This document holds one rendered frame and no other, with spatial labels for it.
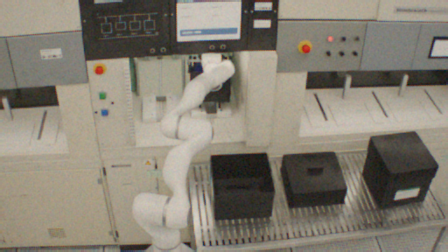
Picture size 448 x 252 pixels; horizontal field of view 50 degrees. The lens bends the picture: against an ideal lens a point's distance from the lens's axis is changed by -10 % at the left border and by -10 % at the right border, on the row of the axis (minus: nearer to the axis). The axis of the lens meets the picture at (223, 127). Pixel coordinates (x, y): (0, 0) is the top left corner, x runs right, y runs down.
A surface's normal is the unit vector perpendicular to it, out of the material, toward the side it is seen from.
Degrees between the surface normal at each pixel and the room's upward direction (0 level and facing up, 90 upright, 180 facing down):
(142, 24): 90
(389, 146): 0
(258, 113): 90
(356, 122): 0
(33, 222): 90
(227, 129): 0
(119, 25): 90
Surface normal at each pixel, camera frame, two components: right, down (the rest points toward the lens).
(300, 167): 0.02, -0.78
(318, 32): 0.11, 0.62
